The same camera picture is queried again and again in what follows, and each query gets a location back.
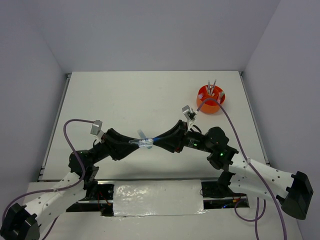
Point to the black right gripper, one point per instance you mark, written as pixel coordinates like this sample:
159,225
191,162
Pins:
174,138

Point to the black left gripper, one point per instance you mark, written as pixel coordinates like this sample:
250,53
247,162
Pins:
117,145

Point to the clear purple pen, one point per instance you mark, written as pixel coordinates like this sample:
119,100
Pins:
209,87

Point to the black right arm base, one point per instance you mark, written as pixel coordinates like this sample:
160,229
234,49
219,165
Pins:
216,194

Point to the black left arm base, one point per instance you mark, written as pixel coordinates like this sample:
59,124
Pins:
100,200

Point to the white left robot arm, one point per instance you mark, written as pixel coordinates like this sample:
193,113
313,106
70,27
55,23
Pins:
26,222

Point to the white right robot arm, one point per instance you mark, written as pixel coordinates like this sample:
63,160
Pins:
292,191

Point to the orange round organizer container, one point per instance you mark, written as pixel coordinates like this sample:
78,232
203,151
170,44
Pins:
210,106

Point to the silver foil sheet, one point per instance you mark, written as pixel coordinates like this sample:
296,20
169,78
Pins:
157,198

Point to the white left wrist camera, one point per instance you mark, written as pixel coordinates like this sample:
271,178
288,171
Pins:
96,130

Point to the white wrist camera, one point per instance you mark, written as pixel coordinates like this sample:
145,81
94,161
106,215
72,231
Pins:
190,115
96,130

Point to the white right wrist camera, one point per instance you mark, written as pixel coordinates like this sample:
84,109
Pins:
190,115

